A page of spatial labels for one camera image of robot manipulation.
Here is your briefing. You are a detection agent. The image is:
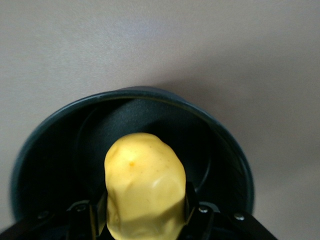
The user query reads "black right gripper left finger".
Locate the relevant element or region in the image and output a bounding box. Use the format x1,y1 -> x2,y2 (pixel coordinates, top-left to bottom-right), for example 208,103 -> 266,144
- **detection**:
65,191 -> 109,240

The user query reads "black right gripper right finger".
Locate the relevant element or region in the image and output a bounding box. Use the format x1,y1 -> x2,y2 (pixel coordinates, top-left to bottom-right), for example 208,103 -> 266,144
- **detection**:
179,181 -> 221,240

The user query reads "yellow potato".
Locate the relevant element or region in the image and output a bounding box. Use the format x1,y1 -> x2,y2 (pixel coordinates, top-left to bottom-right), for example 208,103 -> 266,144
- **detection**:
103,132 -> 187,240

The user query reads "brown table cover sheet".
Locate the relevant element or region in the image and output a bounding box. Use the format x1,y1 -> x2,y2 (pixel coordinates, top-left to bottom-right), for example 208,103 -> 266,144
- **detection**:
0,0 -> 320,240

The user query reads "dark pot with blue handle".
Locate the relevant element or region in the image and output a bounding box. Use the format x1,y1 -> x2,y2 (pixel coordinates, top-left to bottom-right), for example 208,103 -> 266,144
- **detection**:
9,85 -> 255,227

